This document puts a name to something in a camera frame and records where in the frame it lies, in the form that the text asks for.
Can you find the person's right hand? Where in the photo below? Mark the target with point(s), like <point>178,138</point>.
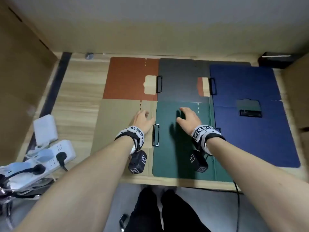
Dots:
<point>190,119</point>

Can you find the person's left hand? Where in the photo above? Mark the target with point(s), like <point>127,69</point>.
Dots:
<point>142,120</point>

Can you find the tan folder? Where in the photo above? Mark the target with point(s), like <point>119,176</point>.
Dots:
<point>113,128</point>

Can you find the green folder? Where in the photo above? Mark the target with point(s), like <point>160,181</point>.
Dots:
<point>164,154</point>

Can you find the black folder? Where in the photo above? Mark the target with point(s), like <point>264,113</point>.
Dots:
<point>178,79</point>

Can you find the orange folder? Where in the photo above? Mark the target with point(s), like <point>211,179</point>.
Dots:
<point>125,77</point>

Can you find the blue folder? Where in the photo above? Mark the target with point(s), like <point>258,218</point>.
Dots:
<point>253,142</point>

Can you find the person's right forearm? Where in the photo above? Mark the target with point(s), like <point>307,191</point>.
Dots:
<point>253,181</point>

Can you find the person's left forearm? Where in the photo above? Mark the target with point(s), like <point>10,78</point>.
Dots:
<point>72,190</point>

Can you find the person's legs in black trousers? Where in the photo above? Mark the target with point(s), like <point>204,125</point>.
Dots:
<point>144,215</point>

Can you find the white power strip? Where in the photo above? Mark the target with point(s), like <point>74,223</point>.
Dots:
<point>68,149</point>

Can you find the grey round desk grommet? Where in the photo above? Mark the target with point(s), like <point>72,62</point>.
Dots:
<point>89,56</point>

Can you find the black power plug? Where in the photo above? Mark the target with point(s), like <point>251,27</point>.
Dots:
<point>38,169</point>
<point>61,157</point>

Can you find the black desk edge strip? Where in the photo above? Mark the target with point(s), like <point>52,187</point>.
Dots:
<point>58,77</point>

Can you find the white power bank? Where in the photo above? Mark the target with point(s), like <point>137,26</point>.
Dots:
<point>44,129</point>

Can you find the black box with white stripe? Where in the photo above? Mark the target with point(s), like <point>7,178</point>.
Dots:
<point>277,61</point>

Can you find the small cardboard box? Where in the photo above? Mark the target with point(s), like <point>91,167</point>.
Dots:
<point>297,94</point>

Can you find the large printed cardboard box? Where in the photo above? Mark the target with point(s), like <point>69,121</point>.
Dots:
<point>21,82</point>

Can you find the black chair with chrome base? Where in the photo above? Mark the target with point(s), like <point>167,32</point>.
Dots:
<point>4,190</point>

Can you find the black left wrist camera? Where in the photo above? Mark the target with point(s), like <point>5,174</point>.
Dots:
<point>137,163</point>

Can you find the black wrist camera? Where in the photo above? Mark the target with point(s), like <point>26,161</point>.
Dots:
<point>198,161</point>
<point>137,163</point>

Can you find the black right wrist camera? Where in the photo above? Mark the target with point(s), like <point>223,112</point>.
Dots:
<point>198,161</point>

